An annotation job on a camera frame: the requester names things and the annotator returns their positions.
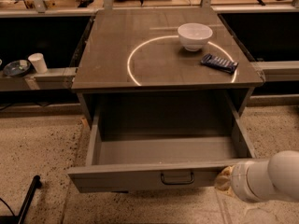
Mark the black cable on floor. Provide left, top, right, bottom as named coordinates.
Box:
left=0, top=197, right=17, bottom=217

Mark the black drawer handle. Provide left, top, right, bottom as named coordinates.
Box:
left=160, top=172, right=194, bottom=186

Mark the white paper cup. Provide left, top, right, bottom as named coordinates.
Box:
left=28, top=53, right=48, bottom=74

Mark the grey top drawer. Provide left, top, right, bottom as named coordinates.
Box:
left=68, top=90, right=255, bottom=192

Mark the blue snack packet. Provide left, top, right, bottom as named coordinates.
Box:
left=201, top=53, right=238, bottom=74

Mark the grey cabinet with glossy top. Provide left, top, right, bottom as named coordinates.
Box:
left=72, top=7, right=263, bottom=121

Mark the dark round plate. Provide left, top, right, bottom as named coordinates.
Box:
left=3, top=60, right=31, bottom=77

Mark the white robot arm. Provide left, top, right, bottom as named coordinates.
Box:
left=214, top=150, right=299, bottom=203

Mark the black stand leg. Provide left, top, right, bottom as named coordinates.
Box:
left=0, top=175, right=42, bottom=224

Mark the white ceramic bowl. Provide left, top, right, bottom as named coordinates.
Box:
left=178, top=23, right=213, bottom=51

